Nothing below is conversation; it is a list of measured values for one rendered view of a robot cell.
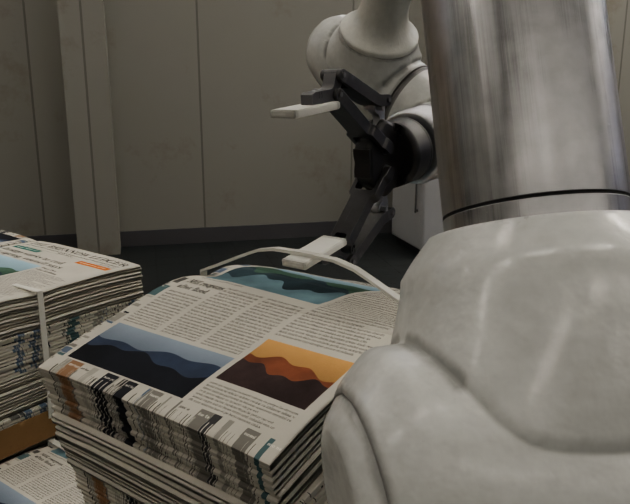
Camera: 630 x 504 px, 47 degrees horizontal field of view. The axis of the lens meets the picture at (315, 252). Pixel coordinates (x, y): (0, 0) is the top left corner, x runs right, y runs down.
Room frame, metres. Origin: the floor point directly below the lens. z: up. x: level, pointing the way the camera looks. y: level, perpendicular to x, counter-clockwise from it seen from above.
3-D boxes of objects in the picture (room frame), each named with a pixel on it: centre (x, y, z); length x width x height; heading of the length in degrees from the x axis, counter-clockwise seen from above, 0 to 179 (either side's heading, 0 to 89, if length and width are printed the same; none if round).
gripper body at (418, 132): (0.80, -0.08, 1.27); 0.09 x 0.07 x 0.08; 142
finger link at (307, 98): (0.71, -0.01, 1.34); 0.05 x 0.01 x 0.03; 142
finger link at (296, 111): (0.69, 0.01, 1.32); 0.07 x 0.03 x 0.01; 142
